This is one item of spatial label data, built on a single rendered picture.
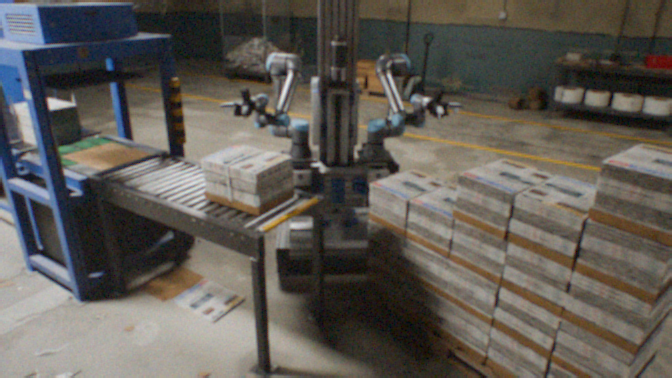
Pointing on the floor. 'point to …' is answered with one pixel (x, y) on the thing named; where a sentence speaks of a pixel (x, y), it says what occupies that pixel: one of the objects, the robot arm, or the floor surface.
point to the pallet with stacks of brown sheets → (373, 79)
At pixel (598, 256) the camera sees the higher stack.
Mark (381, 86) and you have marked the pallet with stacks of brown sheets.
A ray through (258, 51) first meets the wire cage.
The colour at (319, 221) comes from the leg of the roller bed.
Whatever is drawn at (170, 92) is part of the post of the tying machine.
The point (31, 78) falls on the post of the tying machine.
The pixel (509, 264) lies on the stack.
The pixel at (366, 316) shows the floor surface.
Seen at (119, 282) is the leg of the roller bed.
